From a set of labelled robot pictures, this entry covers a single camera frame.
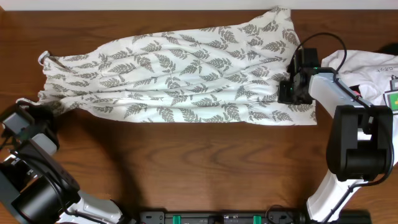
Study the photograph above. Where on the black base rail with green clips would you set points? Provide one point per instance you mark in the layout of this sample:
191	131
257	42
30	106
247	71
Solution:
275	214

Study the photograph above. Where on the white fern-print dress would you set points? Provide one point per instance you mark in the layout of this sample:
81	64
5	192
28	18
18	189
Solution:
219	74

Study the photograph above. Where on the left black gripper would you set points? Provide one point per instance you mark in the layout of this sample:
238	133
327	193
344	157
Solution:
43	111

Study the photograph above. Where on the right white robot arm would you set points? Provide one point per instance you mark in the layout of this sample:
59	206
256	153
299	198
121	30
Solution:
359	152

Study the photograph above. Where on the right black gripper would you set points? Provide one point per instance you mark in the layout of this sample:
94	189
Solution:
283	98

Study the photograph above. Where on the white t-shirt with pixel graphic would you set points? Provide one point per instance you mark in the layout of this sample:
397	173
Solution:
375	74

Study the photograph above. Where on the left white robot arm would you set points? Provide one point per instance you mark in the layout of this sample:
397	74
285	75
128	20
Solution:
34	187

